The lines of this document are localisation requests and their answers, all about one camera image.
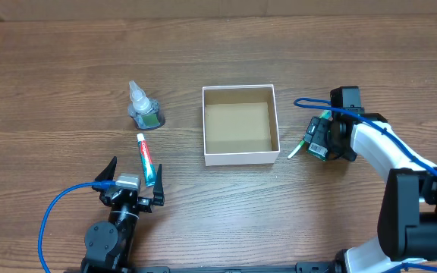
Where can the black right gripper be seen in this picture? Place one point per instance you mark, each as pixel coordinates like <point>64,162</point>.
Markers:
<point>325,137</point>

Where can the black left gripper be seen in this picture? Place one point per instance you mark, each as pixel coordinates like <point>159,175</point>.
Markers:
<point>128,197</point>

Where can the green white toothbrush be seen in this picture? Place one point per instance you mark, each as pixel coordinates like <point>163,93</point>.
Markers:
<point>325,114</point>

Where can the green white floss packet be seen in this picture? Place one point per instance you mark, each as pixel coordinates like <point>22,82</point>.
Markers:
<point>318,151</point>

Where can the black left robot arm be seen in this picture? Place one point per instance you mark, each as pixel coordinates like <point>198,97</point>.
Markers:
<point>108,243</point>

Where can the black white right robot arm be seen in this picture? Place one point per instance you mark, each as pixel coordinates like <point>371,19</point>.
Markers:
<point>407,225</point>

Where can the red green toothpaste tube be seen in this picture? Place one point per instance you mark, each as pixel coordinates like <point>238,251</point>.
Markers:
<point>148,167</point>

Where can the clear soap pump bottle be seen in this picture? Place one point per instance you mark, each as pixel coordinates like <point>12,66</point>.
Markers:
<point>145,112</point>

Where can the white cardboard box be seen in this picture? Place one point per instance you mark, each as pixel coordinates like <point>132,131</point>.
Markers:
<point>240,125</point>

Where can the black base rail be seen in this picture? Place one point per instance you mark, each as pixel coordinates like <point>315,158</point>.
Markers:
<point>300,267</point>

